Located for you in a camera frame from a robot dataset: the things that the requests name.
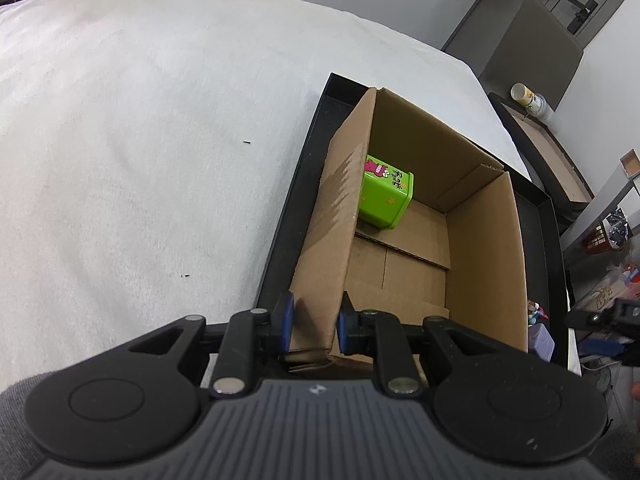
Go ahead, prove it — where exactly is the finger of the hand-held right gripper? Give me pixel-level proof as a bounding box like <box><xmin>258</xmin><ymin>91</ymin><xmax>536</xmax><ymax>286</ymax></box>
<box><xmin>564</xmin><ymin>298</ymin><xmax>640</xmax><ymax>332</ymax></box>

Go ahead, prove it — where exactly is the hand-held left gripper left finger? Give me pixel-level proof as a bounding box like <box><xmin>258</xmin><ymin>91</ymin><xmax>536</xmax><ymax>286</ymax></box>
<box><xmin>127</xmin><ymin>293</ymin><xmax>297</xmax><ymax>400</ymax></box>

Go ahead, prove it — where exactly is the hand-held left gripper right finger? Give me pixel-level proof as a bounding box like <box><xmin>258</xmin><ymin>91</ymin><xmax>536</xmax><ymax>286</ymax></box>
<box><xmin>335</xmin><ymin>292</ymin><xmax>507</xmax><ymax>397</ymax></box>

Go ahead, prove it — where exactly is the purple box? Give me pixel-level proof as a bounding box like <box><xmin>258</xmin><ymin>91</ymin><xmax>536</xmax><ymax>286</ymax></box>
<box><xmin>527</xmin><ymin>324</ymin><xmax>556</xmax><ymax>362</ymax></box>

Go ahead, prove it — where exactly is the cardboard box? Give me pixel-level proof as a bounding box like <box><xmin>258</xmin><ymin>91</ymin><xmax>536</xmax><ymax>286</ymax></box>
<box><xmin>280</xmin><ymin>87</ymin><xmax>530</xmax><ymax>374</ymax></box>

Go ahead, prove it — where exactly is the red basket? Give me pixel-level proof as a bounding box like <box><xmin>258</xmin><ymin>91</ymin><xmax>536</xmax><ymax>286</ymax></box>
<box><xmin>582</xmin><ymin>220</ymin><xmax>626</xmax><ymax>253</ymax></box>

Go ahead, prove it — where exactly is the green printed box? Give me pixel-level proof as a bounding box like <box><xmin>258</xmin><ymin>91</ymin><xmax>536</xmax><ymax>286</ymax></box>
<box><xmin>358</xmin><ymin>155</ymin><xmax>415</xmax><ymax>231</ymax></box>

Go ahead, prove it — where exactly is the small wooden box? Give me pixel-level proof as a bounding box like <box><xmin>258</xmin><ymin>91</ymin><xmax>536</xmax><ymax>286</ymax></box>
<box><xmin>619</xmin><ymin>148</ymin><xmax>640</xmax><ymax>179</ymax></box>

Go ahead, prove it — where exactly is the black tray with cardboard bottom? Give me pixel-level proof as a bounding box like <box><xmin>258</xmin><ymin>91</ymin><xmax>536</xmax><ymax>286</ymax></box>
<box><xmin>487</xmin><ymin>91</ymin><xmax>596</xmax><ymax>223</ymax></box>

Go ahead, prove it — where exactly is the grey panel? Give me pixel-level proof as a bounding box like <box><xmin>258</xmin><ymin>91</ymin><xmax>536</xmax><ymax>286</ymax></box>
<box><xmin>477</xmin><ymin>0</ymin><xmax>585</xmax><ymax>111</ymax></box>

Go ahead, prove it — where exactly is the grey clothing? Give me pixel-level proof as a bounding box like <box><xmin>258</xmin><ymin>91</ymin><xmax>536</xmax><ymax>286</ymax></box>
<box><xmin>0</xmin><ymin>372</ymin><xmax>56</xmax><ymax>480</ymax></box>

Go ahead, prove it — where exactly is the black door handle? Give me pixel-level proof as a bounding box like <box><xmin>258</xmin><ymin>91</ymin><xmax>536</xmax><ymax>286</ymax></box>
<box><xmin>564</xmin><ymin>0</ymin><xmax>598</xmax><ymax>36</ymax></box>

